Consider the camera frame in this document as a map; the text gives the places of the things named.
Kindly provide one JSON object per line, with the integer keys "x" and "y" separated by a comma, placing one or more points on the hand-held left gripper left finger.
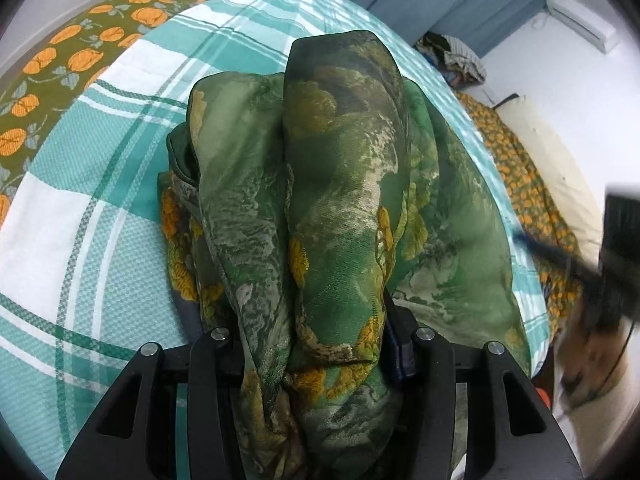
{"x": 220, "y": 365}

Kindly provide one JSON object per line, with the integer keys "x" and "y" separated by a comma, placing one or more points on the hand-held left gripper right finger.
{"x": 400, "y": 360}

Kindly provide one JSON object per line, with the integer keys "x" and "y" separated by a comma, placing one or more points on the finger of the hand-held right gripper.
{"x": 555, "y": 255}

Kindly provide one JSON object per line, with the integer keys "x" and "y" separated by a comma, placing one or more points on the green floral garment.
{"x": 345, "y": 200}

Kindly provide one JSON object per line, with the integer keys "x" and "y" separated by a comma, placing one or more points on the pile of clothes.
{"x": 455, "y": 57}

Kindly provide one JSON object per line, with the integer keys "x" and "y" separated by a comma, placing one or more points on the cream pillow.
{"x": 550, "y": 160}

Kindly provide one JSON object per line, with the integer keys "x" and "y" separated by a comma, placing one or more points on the teal checked blanket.
{"x": 100, "y": 260}

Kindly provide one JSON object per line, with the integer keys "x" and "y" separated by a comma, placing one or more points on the white air conditioner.
{"x": 582, "y": 20}

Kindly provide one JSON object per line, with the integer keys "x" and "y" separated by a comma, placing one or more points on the orange floral bedsheet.
{"x": 75, "y": 60}

